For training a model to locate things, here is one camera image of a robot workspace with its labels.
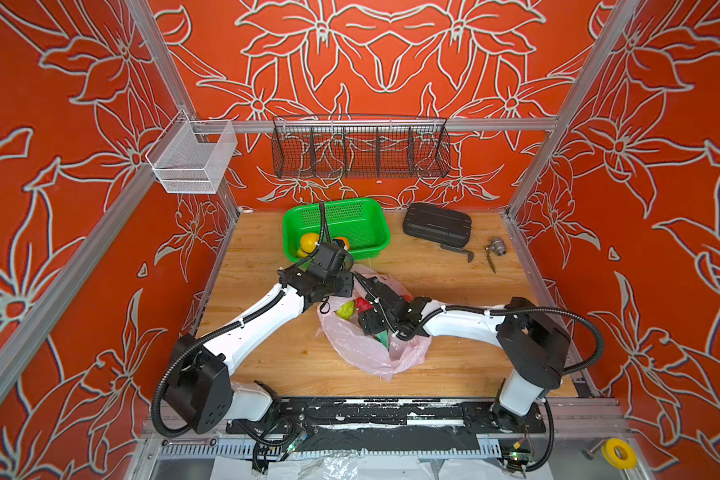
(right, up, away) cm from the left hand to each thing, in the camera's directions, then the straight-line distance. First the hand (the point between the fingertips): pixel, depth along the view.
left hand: (348, 277), depth 82 cm
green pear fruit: (-1, -11, +5) cm, 12 cm away
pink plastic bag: (+4, -19, -4) cm, 20 cm away
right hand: (+4, -12, +5) cm, 14 cm away
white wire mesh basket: (-50, +33, +5) cm, 60 cm away
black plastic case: (+32, +16, +25) cm, 44 cm away
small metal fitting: (+54, +9, +24) cm, 60 cm away
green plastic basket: (+4, +18, +35) cm, 39 cm away
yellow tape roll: (+61, -38, -14) cm, 74 cm away
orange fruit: (-2, +10, +21) cm, 24 cm away
